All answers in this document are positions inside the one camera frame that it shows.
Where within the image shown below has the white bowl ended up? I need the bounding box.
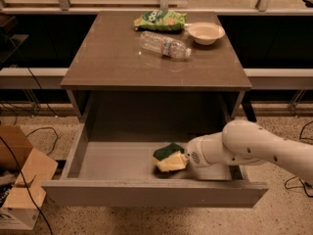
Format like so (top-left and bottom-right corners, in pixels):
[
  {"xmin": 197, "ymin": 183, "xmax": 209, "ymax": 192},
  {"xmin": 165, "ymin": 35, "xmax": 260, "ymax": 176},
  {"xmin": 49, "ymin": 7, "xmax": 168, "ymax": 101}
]
[{"xmin": 187, "ymin": 23, "xmax": 225, "ymax": 46}]

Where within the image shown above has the green and yellow sponge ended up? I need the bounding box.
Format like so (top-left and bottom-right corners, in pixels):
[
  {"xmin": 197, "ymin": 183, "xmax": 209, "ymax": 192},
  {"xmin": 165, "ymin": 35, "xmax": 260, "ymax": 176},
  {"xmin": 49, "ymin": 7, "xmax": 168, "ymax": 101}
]
[{"xmin": 153, "ymin": 143, "xmax": 184, "ymax": 165}]

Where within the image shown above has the grey cabinet with top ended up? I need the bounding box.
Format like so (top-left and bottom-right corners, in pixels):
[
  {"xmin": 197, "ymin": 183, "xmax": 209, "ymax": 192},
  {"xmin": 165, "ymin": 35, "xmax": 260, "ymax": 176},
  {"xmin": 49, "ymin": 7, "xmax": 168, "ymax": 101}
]
[{"xmin": 61, "ymin": 11, "xmax": 251, "ymax": 117}]

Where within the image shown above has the green chip bag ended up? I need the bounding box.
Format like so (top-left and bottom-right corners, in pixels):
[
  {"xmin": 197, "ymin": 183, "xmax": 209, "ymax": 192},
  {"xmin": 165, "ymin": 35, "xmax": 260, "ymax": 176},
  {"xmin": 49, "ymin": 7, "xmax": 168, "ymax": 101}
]
[{"xmin": 133, "ymin": 10, "xmax": 187, "ymax": 31}]

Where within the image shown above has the dark object at left edge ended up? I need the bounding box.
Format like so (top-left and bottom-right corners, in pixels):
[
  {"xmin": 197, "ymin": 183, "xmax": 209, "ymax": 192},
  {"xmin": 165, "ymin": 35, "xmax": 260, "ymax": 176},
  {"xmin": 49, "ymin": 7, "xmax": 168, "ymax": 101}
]
[{"xmin": 0, "ymin": 13, "xmax": 28, "ymax": 68}]

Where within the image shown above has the black cable on right floor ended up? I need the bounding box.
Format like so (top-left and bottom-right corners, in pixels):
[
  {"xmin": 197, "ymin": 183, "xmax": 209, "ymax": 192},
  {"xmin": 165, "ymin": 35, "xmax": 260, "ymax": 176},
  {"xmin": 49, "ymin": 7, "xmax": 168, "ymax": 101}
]
[{"xmin": 284, "ymin": 120, "xmax": 313, "ymax": 199}]

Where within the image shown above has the white low bench rail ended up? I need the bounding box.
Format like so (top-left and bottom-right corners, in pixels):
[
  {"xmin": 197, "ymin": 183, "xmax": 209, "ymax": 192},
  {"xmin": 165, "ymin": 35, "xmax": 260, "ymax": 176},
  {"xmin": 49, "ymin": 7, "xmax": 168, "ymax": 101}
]
[{"xmin": 0, "ymin": 68, "xmax": 313, "ymax": 90}]

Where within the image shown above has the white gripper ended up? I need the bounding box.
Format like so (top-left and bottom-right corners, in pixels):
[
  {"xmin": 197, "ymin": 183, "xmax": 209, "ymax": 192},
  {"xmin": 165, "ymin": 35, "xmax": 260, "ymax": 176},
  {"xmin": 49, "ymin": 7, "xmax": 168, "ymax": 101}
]
[{"xmin": 156, "ymin": 136, "xmax": 209, "ymax": 172}]

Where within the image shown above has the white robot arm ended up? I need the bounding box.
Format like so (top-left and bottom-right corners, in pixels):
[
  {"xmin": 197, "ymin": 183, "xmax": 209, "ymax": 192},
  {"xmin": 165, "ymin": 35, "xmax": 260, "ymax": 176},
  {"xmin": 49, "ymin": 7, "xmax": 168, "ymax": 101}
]
[{"xmin": 154, "ymin": 119, "xmax": 313, "ymax": 184}]

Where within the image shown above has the open grey top drawer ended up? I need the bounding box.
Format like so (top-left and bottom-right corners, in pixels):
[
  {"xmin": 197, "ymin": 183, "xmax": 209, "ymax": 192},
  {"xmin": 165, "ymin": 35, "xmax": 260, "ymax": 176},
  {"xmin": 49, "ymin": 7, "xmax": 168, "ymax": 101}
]
[{"xmin": 41, "ymin": 92, "xmax": 270, "ymax": 210}]

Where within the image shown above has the clear plastic water bottle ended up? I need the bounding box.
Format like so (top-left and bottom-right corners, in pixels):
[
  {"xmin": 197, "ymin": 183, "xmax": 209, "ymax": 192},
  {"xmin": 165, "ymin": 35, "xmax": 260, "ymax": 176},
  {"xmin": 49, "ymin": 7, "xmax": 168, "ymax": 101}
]
[{"xmin": 140, "ymin": 31, "xmax": 192, "ymax": 60}]

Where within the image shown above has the cardboard box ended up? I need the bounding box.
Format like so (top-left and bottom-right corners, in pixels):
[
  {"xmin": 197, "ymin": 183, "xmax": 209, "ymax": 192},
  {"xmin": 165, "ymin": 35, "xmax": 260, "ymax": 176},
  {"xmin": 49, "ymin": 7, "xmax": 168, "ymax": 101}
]
[{"xmin": 0, "ymin": 125, "xmax": 58, "ymax": 230}]

